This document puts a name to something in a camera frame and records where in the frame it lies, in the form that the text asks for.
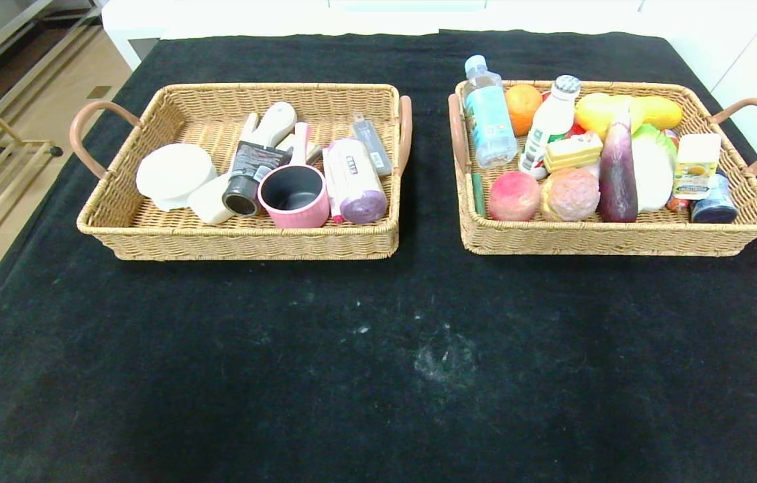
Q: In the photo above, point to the black printed squeeze tube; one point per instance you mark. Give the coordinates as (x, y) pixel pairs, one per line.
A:
(255, 166)

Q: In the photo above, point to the yellow toy cake slice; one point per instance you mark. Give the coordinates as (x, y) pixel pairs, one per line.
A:
(572, 155)

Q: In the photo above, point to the white round ridged disc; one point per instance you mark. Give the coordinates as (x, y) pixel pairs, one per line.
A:
(175, 172)

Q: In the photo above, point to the red soda can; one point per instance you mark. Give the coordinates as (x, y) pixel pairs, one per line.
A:
(578, 129)

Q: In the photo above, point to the purple toy eggplant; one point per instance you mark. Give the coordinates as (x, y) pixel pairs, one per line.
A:
(618, 174)

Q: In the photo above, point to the yellow toy pear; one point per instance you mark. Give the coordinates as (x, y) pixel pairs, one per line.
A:
(603, 115)

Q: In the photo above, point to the wicker basket with food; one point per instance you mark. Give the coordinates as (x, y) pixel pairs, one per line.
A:
(532, 236)

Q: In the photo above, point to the wicker basket with household items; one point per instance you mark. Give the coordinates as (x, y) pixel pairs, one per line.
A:
(184, 236)

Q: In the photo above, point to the white purple bag roll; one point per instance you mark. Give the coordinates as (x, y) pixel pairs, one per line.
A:
(356, 182)

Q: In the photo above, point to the white marker red cap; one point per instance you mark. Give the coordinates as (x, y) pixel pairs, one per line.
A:
(332, 196)

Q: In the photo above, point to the pink cup dark inside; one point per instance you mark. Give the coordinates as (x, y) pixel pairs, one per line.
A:
(299, 216)

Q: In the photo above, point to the green marker pen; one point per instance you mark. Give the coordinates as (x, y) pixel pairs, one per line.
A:
(478, 196)

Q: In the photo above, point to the small printed cardboard box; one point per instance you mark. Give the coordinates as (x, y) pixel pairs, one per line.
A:
(312, 150)

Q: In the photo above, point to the pink toy peach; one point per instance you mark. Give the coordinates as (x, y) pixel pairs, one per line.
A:
(513, 197)

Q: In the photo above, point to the white handheld device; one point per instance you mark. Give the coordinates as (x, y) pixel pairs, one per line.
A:
(275, 122)

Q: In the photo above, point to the clear water bottle blue label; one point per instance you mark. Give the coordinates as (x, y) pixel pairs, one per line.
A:
(489, 115)

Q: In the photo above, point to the white pen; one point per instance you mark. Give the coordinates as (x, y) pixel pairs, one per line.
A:
(250, 129)

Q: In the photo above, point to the white soap block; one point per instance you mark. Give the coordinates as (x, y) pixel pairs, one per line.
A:
(209, 202)

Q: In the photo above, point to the pink bun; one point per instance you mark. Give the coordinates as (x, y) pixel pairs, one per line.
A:
(569, 196)

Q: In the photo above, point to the orange toy fruit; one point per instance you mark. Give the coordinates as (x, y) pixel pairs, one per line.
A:
(524, 109)

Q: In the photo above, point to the white milk drink bottle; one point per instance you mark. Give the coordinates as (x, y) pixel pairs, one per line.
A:
(549, 122)

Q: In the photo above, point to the white table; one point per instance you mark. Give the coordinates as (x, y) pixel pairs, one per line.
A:
(251, 17)

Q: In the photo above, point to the green white toy cabbage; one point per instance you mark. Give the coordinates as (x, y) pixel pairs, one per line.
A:
(654, 174)

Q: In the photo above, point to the small orange-red can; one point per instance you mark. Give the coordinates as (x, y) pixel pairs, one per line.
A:
(678, 204)

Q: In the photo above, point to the yellow toy mango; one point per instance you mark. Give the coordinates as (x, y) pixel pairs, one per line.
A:
(663, 112)

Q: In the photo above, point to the white juice carton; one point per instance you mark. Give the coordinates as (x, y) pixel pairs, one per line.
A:
(696, 168)

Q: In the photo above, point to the dark blue small jar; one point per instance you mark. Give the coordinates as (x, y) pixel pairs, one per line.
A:
(715, 206)

